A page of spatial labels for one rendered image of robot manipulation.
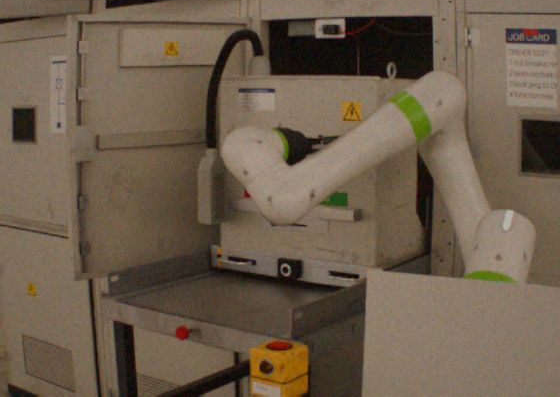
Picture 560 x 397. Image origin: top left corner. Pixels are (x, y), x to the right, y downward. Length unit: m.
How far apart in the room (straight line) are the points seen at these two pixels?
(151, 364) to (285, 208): 1.44
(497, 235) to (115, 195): 1.19
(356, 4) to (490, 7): 0.42
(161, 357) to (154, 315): 0.99
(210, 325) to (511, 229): 0.72
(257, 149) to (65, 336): 1.80
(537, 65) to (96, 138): 1.22
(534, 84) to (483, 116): 0.18
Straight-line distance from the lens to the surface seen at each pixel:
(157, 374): 3.06
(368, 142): 1.80
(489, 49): 2.23
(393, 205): 2.19
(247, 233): 2.34
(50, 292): 3.42
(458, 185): 1.93
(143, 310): 2.07
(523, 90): 2.19
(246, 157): 1.78
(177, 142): 2.50
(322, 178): 1.77
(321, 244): 2.21
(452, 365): 1.51
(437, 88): 1.87
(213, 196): 2.27
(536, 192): 2.20
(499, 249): 1.63
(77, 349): 3.37
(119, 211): 2.44
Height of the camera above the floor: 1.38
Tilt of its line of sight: 7 degrees down
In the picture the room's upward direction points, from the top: straight up
